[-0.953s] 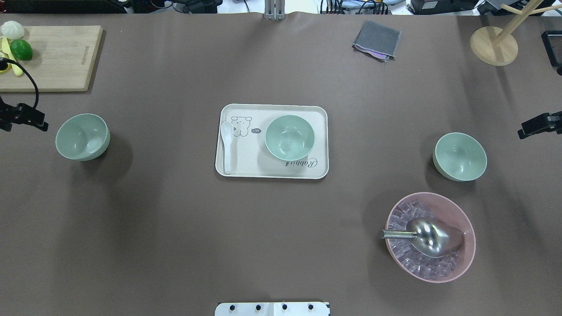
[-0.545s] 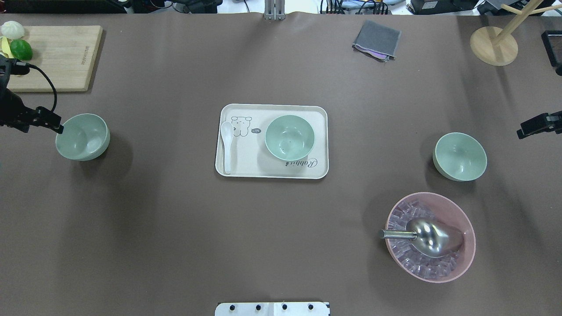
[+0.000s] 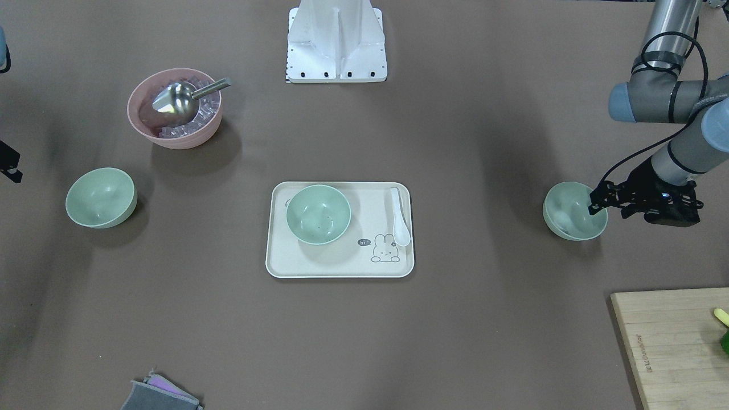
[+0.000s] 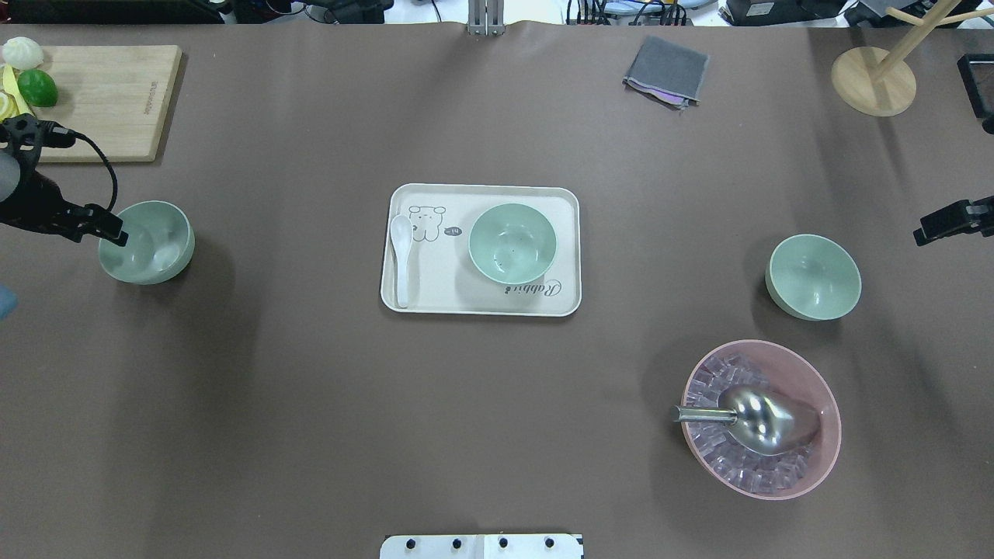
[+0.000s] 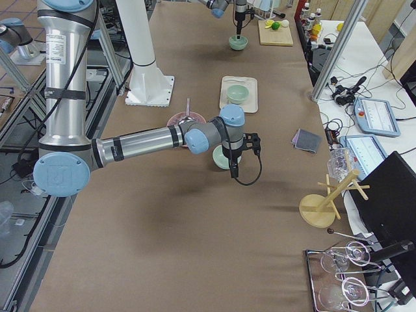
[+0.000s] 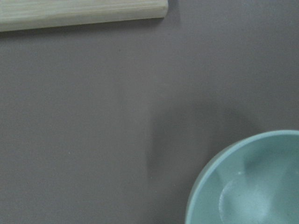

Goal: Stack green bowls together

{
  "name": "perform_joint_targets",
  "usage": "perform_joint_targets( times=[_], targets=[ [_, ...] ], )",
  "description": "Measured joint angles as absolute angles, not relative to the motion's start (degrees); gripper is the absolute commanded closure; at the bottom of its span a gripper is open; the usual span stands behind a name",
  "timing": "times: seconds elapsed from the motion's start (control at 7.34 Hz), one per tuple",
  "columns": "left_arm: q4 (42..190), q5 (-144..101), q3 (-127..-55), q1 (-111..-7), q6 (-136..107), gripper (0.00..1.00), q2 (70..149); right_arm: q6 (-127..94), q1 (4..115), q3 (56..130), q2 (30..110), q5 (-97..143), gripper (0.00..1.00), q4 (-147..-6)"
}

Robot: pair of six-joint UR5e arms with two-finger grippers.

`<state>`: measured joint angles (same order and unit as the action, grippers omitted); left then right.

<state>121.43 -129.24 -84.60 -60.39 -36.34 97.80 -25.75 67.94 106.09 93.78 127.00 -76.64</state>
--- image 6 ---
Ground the green bowl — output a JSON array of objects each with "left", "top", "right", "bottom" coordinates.
[{"left": 185, "top": 130, "right": 299, "bottom": 224}]

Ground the wooden cutting board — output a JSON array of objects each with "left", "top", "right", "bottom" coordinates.
[{"left": 0, "top": 0, "right": 169, "bottom": 32}]

